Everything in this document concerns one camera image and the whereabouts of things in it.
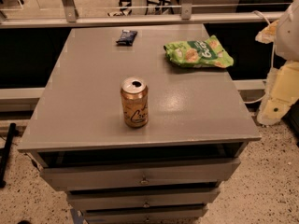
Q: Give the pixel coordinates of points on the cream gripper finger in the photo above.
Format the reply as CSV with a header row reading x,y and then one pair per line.
x,y
281,92
267,35

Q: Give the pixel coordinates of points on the dark blue rxbar wrapper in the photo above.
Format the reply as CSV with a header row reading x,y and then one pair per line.
x,y
127,38

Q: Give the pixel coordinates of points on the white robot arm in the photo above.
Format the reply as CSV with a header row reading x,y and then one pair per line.
x,y
286,42

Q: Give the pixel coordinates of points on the orange soda can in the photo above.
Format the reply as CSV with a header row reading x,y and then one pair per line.
x,y
134,99

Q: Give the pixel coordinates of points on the green chip bag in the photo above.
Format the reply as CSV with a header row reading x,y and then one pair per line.
x,y
198,53

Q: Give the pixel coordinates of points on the grey metal railing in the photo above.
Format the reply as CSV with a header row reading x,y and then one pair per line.
x,y
80,13

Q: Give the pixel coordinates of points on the grey drawer cabinet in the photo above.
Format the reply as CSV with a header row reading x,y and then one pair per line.
x,y
129,137

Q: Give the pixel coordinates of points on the bottom grey drawer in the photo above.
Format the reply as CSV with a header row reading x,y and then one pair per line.
x,y
145,215

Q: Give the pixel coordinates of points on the grey drawer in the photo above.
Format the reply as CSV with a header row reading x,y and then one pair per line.
x,y
143,199
145,215
140,174

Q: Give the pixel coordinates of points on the top grey drawer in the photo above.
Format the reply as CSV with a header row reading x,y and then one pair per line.
x,y
140,174

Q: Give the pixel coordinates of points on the middle grey drawer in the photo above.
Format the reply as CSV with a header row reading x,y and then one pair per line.
x,y
143,199

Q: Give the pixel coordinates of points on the black metal stand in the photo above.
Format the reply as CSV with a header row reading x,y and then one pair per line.
x,y
5,153

